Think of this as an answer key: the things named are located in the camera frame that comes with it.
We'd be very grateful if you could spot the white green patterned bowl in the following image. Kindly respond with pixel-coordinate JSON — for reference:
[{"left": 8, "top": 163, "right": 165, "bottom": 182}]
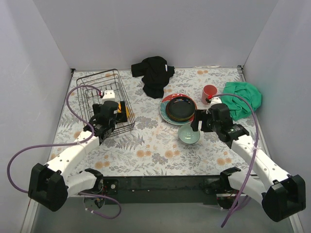
[{"left": 178, "top": 124, "right": 200, "bottom": 145}]

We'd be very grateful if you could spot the orange yellow plate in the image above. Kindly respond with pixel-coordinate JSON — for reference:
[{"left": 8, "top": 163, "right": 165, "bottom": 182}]
[{"left": 165, "top": 98, "right": 198, "bottom": 122}]

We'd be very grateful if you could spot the large white plate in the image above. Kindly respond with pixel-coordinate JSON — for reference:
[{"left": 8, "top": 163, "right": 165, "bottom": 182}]
[{"left": 159, "top": 94, "right": 197, "bottom": 126}]

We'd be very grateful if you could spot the pink cup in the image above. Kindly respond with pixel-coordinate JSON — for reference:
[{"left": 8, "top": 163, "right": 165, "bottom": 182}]
[{"left": 202, "top": 84, "right": 218, "bottom": 105}]

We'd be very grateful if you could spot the yellow bowl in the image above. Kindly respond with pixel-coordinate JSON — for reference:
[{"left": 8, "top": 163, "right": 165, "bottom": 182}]
[{"left": 118, "top": 102, "right": 130, "bottom": 118}]

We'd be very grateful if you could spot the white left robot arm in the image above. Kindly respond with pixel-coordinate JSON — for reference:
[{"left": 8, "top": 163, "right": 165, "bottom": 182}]
[{"left": 28, "top": 100, "right": 119, "bottom": 212}]

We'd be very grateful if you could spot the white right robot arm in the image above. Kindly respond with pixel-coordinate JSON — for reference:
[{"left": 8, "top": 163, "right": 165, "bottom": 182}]
[{"left": 191, "top": 103, "right": 306, "bottom": 222}]

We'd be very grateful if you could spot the green cloth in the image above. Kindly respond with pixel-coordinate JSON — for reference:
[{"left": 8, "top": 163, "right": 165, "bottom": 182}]
[{"left": 221, "top": 82, "right": 262, "bottom": 121}]

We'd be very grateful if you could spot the floral table mat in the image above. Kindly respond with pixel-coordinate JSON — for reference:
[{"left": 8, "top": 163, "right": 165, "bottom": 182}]
[{"left": 54, "top": 67, "right": 248, "bottom": 176}]

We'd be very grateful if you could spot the black cloth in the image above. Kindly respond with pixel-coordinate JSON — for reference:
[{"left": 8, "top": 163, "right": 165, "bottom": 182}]
[{"left": 131, "top": 56, "right": 175, "bottom": 99}]

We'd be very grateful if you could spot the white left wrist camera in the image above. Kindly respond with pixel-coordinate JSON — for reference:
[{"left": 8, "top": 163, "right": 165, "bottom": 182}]
[{"left": 100, "top": 90, "right": 116, "bottom": 104}]

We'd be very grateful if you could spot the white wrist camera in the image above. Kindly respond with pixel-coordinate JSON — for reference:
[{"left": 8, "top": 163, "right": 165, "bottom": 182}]
[
  {"left": 100, "top": 90, "right": 116, "bottom": 104},
  {"left": 206, "top": 97, "right": 222, "bottom": 109}
]

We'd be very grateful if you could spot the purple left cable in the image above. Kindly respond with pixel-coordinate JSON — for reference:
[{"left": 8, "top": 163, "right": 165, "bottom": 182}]
[{"left": 6, "top": 85, "right": 122, "bottom": 219}]

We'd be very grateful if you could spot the purple cable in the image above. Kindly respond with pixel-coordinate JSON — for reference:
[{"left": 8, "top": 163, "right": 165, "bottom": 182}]
[
  {"left": 213, "top": 94, "right": 259, "bottom": 228},
  {"left": 6, "top": 85, "right": 122, "bottom": 219}
]

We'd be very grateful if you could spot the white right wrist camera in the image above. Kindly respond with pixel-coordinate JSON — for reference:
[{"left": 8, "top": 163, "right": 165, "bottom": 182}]
[{"left": 206, "top": 97, "right": 222, "bottom": 109}]

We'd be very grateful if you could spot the black wire dish rack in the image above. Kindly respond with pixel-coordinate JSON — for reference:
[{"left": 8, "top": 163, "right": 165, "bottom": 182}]
[{"left": 76, "top": 69, "right": 135, "bottom": 136}]

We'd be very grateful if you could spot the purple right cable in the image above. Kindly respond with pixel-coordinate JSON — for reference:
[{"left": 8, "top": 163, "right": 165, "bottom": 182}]
[{"left": 213, "top": 94, "right": 259, "bottom": 228}]

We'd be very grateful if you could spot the black base frame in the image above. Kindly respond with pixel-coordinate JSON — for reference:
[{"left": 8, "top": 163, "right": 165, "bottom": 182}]
[{"left": 31, "top": 176, "right": 289, "bottom": 209}]

